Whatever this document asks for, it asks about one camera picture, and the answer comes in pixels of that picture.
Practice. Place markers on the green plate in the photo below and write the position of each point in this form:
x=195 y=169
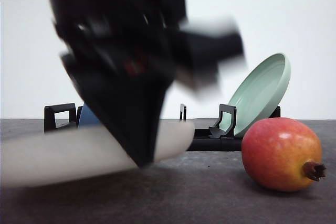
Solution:
x=258 y=93

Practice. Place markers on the white plate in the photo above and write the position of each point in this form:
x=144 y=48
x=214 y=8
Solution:
x=78 y=152

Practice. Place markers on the blue plate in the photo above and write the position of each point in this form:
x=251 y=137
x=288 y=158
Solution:
x=88 y=117

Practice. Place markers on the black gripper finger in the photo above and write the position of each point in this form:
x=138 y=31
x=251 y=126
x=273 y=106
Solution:
x=129 y=100

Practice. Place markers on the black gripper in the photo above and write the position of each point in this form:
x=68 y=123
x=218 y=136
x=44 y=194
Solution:
x=143 y=39

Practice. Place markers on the black plate rack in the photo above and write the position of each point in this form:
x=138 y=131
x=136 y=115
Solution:
x=222 y=137

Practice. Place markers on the red pomegranate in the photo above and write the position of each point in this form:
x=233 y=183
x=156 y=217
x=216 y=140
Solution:
x=282 y=154

